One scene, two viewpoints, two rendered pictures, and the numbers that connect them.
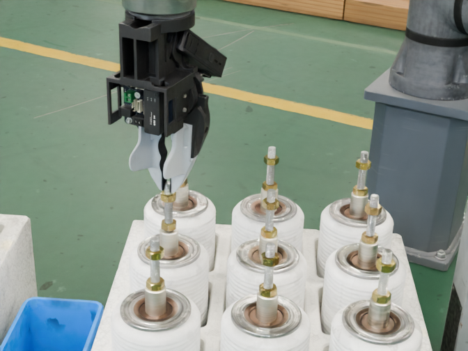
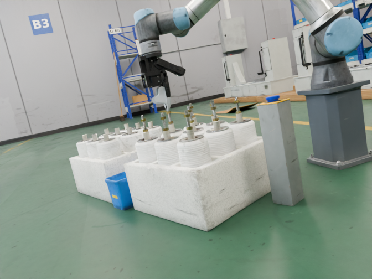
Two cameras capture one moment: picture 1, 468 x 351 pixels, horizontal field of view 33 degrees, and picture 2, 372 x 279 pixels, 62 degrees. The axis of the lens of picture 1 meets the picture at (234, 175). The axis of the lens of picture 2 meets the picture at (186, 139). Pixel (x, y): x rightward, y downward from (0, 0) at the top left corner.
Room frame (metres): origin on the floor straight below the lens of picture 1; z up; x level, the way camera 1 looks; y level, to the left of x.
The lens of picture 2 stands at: (0.05, -0.84, 0.40)
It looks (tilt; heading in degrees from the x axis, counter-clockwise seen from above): 9 degrees down; 48
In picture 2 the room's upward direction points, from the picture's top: 12 degrees counter-clockwise
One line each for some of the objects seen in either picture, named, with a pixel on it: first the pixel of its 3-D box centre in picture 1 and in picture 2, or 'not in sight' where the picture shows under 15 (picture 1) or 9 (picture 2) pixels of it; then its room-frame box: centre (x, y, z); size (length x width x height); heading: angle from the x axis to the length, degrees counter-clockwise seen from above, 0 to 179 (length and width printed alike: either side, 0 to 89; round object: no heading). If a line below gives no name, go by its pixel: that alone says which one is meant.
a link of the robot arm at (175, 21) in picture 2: not in sight; (174, 21); (0.87, 0.01, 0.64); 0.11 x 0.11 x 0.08; 38
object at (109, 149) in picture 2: not in sight; (112, 160); (0.70, 0.39, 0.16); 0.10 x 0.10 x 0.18
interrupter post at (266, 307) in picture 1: (267, 306); (166, 135); (0.69, -0.04, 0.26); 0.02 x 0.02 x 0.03
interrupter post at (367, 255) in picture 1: (368, 252); (216, 125); (0.80, -0.16, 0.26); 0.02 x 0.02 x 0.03
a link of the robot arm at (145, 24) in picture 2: not in sight; (146, 26); (0.80, 0.08, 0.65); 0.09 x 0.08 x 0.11; 128
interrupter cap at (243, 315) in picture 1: (266, 315); (168, 139); (0.69, -0.04, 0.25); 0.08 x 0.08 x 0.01
